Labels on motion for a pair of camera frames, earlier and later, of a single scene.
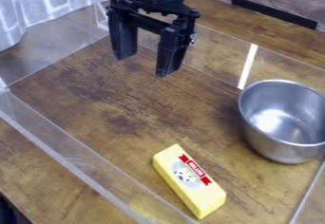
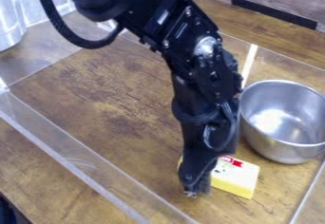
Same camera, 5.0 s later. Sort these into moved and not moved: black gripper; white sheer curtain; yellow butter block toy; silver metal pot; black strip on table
Moved: yellow butter block toy; black gripper
Not moved: silver metal pot; white sheer curtain; black strip on table
